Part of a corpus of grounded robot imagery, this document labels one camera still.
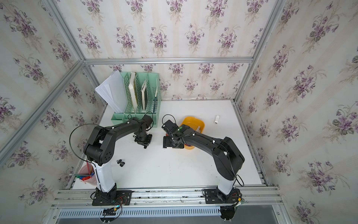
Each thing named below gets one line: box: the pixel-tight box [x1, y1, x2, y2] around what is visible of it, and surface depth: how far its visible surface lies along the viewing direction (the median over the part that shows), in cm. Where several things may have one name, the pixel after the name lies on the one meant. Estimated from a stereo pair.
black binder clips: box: [116, 159, 126, 168], surface depth 86 cm
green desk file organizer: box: [110, 71, 162, 128], surface depth 106 cm
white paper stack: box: [94, 70, 127, 114], surface depth 99 cm
